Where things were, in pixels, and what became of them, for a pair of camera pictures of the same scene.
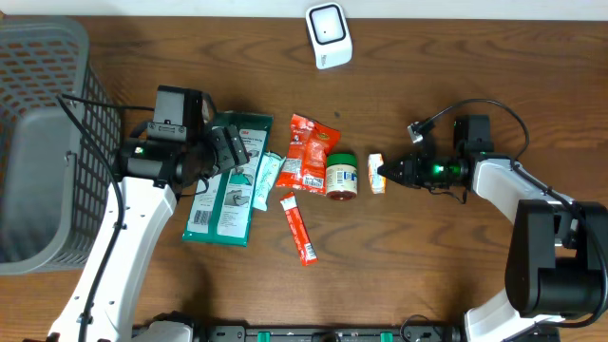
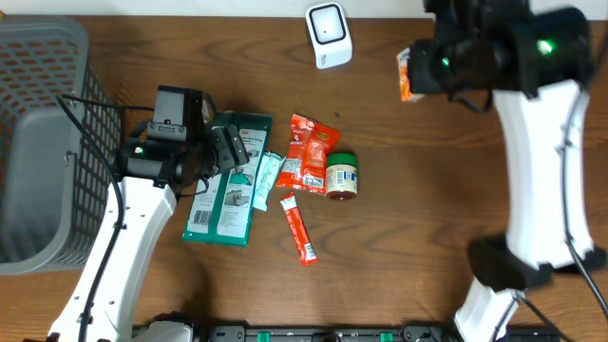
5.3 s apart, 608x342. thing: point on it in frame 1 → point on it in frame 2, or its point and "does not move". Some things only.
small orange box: (377, 181) → (404, 65)
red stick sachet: (299, 230) does not move
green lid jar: (342, 176) does not move
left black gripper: (232, 147) does not move
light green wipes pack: (271, 166) does not move
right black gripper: (411, 169) → (423, 56)
